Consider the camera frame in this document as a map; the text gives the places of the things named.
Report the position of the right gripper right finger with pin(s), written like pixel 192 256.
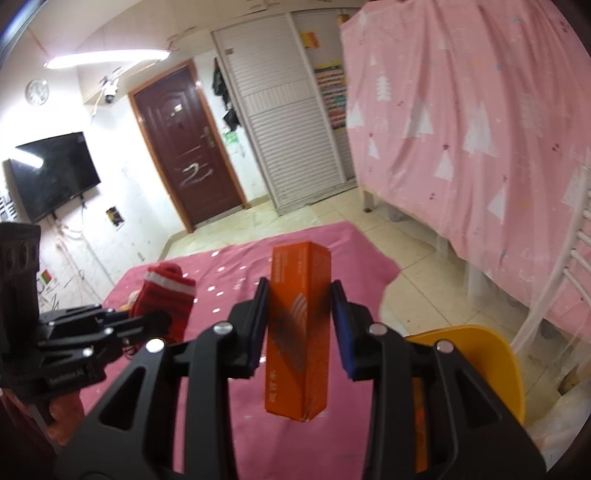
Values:
pixel 372 351

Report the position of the black bags on hook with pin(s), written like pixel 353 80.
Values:
pixel 221 90

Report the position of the wall clock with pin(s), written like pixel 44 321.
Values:
pixel 37 92

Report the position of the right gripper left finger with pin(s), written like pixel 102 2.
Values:
pixel 167 416

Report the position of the white metal chair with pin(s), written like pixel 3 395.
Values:
pixel 562 272

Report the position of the yellow trash bin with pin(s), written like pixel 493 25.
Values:
pixel 471 364

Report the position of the colourful wall poster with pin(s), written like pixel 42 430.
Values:
pixel 331 81

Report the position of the white security camera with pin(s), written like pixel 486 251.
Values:
pixel 109 89

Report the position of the black wall television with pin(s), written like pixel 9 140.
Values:
pixel 48 173

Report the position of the ceiling lamp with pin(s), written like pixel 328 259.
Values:
pixel 106 56

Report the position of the white slatted wardrobe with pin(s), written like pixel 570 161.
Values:
pixel 268 64

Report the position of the wall socket plate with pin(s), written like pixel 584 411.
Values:
pixel 114 216

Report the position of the dark red door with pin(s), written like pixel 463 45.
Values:
pixel 182 138

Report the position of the eye chart poster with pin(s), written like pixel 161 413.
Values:
pixel 8 212

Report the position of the orange box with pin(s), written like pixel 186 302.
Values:
pixel 299 331

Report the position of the pink tree-print curtain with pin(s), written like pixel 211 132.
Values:
pixel 474 118

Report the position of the person's left hand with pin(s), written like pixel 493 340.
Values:
pixel 67 413

